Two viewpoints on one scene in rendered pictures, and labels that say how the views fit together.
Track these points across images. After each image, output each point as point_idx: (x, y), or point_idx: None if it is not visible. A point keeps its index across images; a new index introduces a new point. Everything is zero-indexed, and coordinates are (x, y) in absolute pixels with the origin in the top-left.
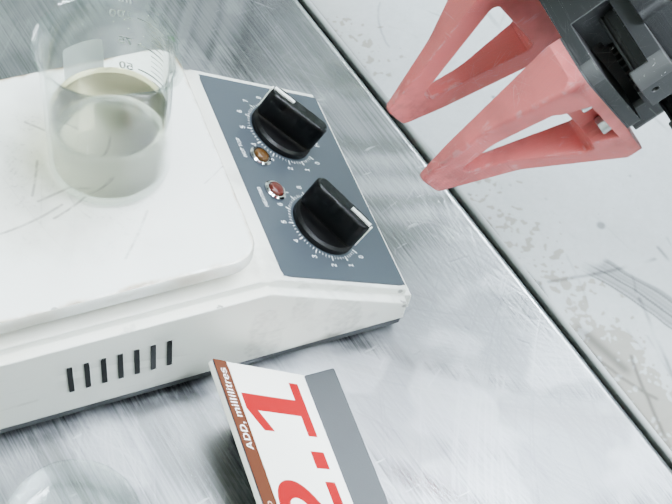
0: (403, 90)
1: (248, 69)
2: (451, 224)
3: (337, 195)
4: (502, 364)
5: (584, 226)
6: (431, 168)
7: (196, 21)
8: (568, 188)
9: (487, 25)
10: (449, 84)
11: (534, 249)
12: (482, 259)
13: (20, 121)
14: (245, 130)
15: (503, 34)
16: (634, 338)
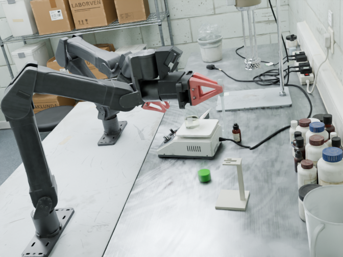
0: (164, 107)
1: (156, 164)
2: (153, 146)
3: (170, 129)
4: (164, 135)
5: (139, 143)
6: (169, 104)
7: (156, 171)
8: (136, 146)
9: (119, 162)
10: (158, 108)
11: (147, 142)
12: (154, 143)
13: (198, 131)
14: (172, 137)
15: (150, 107)
16: (148, 134)
